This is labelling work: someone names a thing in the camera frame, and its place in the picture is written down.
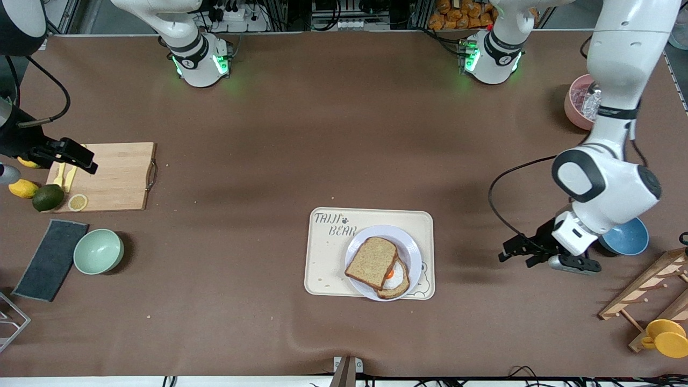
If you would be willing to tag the lavender round plate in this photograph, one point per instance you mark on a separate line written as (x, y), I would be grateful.
(408, 247)

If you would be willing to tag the metal scoop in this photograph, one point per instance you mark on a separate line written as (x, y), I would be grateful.
(594, 88)

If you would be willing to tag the pink bowl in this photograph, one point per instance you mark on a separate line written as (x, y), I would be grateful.
(571, 107)

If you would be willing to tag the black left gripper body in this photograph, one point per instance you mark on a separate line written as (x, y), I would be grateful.
(544, 234)

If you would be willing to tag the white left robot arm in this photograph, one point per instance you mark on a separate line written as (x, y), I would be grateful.
(618, 183)

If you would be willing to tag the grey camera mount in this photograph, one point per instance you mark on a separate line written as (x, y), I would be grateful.
(346, 371)

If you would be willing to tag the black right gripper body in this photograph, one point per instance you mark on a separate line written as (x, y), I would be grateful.
(20, 141)

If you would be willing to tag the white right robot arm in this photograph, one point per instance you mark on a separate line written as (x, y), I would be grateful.
(199, 59)

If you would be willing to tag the green avocado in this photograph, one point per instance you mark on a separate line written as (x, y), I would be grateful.
(48, 198)

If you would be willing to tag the clear ice cubes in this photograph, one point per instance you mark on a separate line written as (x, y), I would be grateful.
(590, 107)

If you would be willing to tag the mint green bowl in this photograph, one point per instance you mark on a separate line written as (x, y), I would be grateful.
(98, 251)

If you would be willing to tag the plain brown bread slice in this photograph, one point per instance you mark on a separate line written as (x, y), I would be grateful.
(372, 262)

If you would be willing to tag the white power strip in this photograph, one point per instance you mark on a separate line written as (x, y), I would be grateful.
(239, 19)

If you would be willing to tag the wooden cutting board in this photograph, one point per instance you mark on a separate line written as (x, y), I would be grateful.
(121, 172)

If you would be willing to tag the cream bear print tray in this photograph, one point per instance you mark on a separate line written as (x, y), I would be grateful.
(328, 258)

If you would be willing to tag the wooden drying rack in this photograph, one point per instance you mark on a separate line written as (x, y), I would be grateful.
(645, 285)

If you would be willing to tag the lemon slice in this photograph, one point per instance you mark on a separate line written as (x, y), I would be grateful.
(78, 202)

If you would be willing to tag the orange snack pile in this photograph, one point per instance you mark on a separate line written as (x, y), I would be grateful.
(457, 16)

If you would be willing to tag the bread slice under egg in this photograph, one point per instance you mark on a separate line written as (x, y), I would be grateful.
(400, 291)

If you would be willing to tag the fried egg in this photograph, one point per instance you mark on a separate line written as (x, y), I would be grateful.
(396, 277)

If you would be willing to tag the dark grey cloth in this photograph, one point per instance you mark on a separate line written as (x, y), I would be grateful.
(51, 260)

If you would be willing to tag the yellow lemon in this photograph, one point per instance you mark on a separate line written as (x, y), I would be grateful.
(28, 163)
(23, 188)

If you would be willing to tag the yellow cup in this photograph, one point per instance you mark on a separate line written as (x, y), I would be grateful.
(669, 338)

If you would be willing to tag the blue bowl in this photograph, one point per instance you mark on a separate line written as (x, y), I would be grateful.
(629, 242)

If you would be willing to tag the yellow plastic fork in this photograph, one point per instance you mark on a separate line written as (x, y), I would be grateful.
(60, 177)

